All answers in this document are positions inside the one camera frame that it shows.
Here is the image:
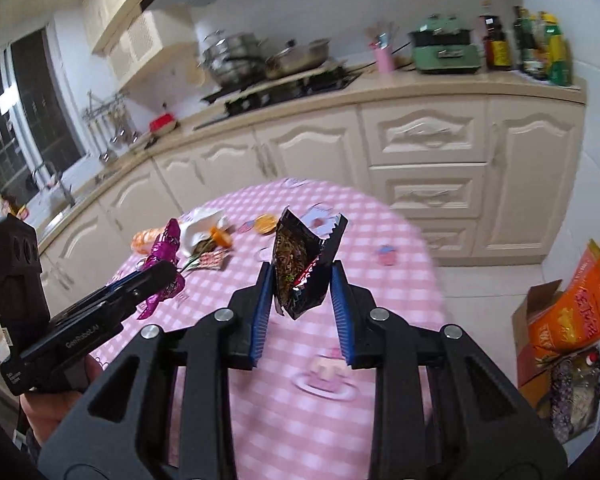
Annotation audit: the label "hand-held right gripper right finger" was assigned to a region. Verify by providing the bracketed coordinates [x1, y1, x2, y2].
[330, 259, 568, 480]

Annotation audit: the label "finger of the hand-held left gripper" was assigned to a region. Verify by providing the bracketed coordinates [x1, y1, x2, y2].
[50, 272, 146, 323]
[87, 259, 179, 322]

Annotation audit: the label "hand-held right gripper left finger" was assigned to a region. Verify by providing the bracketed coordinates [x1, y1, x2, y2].
[37, 260, 276, 480]

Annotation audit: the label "purple wrapper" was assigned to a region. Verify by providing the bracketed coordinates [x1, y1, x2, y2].
[136, 218, 187, 322]

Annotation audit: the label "black snack packet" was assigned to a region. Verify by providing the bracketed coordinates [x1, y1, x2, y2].
[271, 206, 349, 321]

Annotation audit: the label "cardboard box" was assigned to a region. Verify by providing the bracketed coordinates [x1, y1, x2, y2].
[511, 280, 600, 433]

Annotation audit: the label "person's left hand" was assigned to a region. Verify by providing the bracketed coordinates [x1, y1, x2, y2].
[20, 355, 103, 448]

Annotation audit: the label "orange bread packet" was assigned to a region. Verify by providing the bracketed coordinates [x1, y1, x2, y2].
[131, 227, 168, 255]

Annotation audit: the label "red patterned wrapper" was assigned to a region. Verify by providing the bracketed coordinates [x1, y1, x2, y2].
[182, 250, 228, 273]

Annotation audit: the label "white plastic bag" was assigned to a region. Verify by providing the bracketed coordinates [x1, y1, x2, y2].
[179, 208, 231, 256]

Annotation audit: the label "steel sink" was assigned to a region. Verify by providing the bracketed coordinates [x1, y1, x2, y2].
[40, 194, 97, 235]

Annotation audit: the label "steel faucet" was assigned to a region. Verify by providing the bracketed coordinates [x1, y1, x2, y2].
[32, 162, 77, 207]

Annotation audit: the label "pink checked tablecloth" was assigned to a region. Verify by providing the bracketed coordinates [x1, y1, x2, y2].
[87, 177, 453, 480]

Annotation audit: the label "row of hanging kitchen utensils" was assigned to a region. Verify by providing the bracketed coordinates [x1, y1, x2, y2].
[87, 110, 142, 164]

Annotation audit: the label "kitchen window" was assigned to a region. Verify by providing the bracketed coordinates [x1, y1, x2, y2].
[0, 27, 87, 204]

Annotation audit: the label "cream lower cabinets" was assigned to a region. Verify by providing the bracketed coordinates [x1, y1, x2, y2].
[0, 95, 587, 326]

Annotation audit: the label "cream cabinets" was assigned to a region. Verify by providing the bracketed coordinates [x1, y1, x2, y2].
[82, 0, 207, 84]
[0, 95, 587, 326]

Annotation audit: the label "black glass cooktop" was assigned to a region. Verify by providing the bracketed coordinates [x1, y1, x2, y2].
[195, 71, 364, 117]

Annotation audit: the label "large orange snack bag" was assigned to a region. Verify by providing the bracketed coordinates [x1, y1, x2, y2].
[527, 239, 600, 361]

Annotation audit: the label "steel steamer pot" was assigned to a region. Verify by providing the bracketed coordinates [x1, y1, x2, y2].
[198, 31, 269, 86]

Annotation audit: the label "dark patterned bag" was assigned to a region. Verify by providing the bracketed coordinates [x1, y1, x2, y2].
[547, 355, 600, 443]

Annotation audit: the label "beige kitchen countertop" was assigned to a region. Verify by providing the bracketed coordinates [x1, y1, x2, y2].
[27, 62, 588, 241]

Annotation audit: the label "steel wok pan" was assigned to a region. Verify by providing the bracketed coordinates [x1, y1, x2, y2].
[265, 39, 334, 79]

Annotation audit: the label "pink utensil holder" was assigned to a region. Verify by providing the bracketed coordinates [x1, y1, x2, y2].
[372, 42, 395, 74]

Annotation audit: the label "cream upper cabinets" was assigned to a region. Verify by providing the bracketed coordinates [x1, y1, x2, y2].
[82, 0, 207, 84]

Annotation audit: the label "bundle of chopsticks and spoons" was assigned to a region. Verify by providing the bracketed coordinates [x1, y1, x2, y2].
[365, 21, 399, 47]

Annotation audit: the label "green electric cooker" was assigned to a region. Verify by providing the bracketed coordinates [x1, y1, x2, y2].
[409, 14, 484, 75]

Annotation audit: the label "dark soy sauce bottle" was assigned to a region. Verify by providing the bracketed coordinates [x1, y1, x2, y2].
[480, 2, 514, 71]

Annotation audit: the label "dark glass bottle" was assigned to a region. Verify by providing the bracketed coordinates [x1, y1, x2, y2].
[523, 12, 549, 80]
[512, 6, 535, 69]

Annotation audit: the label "green bottle yellow label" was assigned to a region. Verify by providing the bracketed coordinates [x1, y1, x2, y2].
[545, 12, 572, 86]

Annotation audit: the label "wire utensil rack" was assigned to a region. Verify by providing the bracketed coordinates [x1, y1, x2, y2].
[82, 91, 131, 122]

